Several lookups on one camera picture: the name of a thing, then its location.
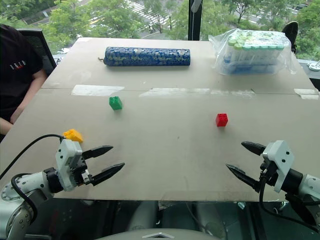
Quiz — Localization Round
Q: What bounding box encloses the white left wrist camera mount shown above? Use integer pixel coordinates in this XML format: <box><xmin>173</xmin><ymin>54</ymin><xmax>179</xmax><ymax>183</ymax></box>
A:
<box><xmin>55</xmin><ymin>138</ymin><xmax>84</xmax><ymax>193</ymax></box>

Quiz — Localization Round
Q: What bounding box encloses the plastic bag of capped tubes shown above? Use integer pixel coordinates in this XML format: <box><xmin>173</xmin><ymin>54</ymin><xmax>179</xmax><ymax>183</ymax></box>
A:
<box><xmin>208</xmin><ymin>28</ymin><xmax>297</xmax><ymax>76</ymax></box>

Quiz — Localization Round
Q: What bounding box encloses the blue patterned roll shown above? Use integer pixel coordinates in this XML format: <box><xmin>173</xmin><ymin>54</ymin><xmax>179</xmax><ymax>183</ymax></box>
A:
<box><xmin>97</xmin><ymin>46</ymin><xmax>192</xmax><ymax>67</ymax></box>

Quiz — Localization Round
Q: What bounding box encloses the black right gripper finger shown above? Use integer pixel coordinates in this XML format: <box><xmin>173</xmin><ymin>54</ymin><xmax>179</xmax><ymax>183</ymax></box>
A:
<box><xmin>225</xmin><ymin>163</ymin><xmax>263</xmax><ymax>193</ymax></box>
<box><xmin>240</xmin><ymin>141</ymin><xmax>267</xmax><ymax>157</ymax></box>

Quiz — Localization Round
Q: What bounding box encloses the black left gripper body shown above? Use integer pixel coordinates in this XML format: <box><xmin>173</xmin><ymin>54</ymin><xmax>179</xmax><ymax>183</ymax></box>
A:
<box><xmin>71</xmin><ymin>155</ymin><xmax>95</xmax><ymax>187</ymax></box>

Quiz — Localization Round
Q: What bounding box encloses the person in black t-shirt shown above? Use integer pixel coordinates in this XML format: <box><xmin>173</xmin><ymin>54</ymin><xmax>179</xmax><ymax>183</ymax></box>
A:
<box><xmin>0</xmin><ymin>23</ymin><xmax>48</xmax><ymax>144</ymax></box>

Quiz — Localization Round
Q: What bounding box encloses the yellow toy brick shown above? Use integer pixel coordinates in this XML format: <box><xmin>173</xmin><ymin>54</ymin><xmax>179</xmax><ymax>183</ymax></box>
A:
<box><xmin>62</xmin><ymin>128</ymin><xmax>84</xmax><ymax>144</ymax></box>

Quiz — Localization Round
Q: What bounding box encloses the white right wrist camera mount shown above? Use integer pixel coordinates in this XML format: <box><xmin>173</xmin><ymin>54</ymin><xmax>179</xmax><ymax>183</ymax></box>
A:
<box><xmin>261</xmin><ymin>140</ymin><xmax>296</xmax><ymax>194</ymax></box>

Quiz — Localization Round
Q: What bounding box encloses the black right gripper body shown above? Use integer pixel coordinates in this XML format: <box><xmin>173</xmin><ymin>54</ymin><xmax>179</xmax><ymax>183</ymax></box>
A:
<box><xmin>259</xmin><ymin>159</ymin><xmax>279</xmax><ymax>187</ymax></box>

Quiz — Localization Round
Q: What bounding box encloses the green toy brick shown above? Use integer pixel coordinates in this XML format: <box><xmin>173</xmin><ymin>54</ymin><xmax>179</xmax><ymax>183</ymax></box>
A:
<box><xmin>108</xmin><ymin>95</ymin><xmax>124</xmax><ymax>111</ymax></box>

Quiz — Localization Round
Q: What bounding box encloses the black mesh office chair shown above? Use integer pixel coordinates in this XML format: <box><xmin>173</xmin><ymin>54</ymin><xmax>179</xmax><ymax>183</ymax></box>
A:
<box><xmin>16</xmin><ymin>28</ymin><xmax>58</xmax><ymax>79</ymax></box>

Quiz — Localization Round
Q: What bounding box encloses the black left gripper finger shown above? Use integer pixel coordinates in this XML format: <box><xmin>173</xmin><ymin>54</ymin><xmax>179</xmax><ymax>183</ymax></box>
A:
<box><xmin>90</xmin><ymin>162</ymin><xmax>126</xmax><ymax>187</ymax></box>
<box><xmin>82</xmin><ymin>145</ymin><xmax>114</xmax><ymax>160</ymax></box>

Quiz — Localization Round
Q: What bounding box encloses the black window post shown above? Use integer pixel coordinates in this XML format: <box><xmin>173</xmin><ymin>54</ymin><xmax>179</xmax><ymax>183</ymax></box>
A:
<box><xmin>187</xmin><ymin>0</ymin><xmax>202</xmax><ymax>41</ymax></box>

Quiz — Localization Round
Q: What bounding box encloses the clear tape patch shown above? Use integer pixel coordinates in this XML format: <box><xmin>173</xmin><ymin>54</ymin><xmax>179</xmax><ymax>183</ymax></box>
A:
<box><xmin>70</xmin><ymin>84</ymin><xmax>125</xmax><ymax>97</ymax></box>
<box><xmin>293</xmin><ymin>88</ymin><xmax>320</xmax><ymax>101</ymax></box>
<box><xmin>139</xmin><ymin>87</ymin><xmax>256</xmax><ymax>99</ymax></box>

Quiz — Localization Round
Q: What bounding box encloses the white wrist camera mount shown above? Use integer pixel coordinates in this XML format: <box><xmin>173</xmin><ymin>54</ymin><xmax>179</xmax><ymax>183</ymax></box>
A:
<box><xmin>261</xmin><ymin>140</ymin><xmax>296</xmax><ymax>194</ymax></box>
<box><xmin>55</xmin><ymin>138</ymin><xmax>84</xmax><ymax>193</ymax></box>

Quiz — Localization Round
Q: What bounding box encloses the red toy brick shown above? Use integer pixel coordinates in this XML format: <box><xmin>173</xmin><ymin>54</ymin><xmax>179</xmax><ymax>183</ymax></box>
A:
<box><xmin>215</xmin><ymin>113</ymin><xmax>229</xmax><ymax>128</ymax></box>

